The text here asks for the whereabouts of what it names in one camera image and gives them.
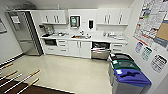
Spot stainless steel dishwasher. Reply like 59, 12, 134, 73
90, 41, 112, 61

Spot white two-door base cabinet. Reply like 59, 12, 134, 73
67, 39, 93, 60

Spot steel sink basin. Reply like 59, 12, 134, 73
70, 34, 92, 40

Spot chrome faucet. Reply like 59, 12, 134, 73
79, 30, 86, 37

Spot steel paper towel dispenser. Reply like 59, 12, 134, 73
69, 14, 82, 30

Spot black built-in microwave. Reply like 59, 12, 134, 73
44, 38, 58, 47

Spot grey bin green lid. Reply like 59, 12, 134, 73
107, 59, 142, 88

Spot light blue spray bottle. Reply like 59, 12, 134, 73
56, 3, 61, 11

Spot stainless steel refrigerator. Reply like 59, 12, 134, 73
5, 10, 44, 57

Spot cork notice board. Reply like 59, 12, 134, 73
153, 20, 168, 48

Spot dark cabinet door handle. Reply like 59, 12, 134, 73
107, 13, 112, 25
104, 13, 109, 25
56, 14, 61, 24
52, 14, 57, 24
118, 13, 124, 25
44, 14, 49, 24

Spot round recycling wall sign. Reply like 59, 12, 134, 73
141, 45, 154, 62
134, 41, 144, 54
150, 53, 168, 74

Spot large printed wall poster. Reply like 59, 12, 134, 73
132, 0, 168, 48

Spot grey wire basket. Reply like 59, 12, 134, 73
5, 1, 37, 11

